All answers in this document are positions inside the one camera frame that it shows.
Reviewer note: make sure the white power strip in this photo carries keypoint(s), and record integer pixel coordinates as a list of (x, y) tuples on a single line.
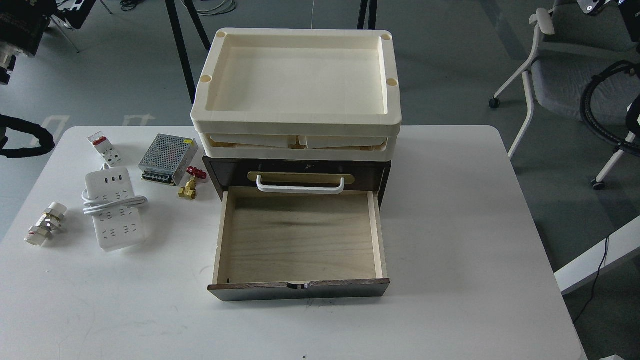
[(107, 200)]

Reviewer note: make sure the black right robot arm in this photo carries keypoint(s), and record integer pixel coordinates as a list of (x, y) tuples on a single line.
[(629, 10)]

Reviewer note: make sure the dark wooden cabinet body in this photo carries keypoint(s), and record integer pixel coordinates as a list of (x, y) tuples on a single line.
[(235, 180)]

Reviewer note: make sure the cream plastic lower tray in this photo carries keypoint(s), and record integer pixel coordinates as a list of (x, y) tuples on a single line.
[(305, 148)]

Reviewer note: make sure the cream plastic tray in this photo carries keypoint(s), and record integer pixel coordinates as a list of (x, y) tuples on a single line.
[(299, 82), (305, 148)]

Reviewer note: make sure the open wooden drawer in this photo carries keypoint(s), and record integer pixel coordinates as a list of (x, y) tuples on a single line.
[(278, 246)]

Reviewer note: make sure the cream plastic tray top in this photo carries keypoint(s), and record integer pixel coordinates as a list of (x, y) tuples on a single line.
[(299, 82)]

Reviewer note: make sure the metal mesh power supply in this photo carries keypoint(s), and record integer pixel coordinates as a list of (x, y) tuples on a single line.
[(167, 159)]

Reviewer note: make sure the black tripod leg right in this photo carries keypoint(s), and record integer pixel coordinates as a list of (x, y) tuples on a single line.
[(368, 10)]

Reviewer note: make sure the black tripod leg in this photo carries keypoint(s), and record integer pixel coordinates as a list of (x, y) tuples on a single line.
[(368, 10), (179, 40)]

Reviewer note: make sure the red white circuit breaker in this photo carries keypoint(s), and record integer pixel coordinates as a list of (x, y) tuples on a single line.
[(105, 148)]

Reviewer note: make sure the black tripod leg left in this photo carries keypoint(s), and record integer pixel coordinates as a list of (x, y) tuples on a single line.
[(179, 40)]

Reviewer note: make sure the grey office chair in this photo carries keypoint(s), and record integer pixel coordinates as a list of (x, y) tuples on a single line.
[(568, 48)]

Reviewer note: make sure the white side table edge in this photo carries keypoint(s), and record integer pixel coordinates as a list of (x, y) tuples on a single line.
[(621, 246)]

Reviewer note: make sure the black equipment top left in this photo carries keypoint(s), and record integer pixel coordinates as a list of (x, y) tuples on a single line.
[(24, 22)]

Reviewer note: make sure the white drawer handle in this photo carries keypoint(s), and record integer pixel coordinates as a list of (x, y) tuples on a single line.
[(301, 189)]

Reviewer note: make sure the brass valve red handle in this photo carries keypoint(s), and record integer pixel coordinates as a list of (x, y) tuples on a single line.
[(189, 190)]

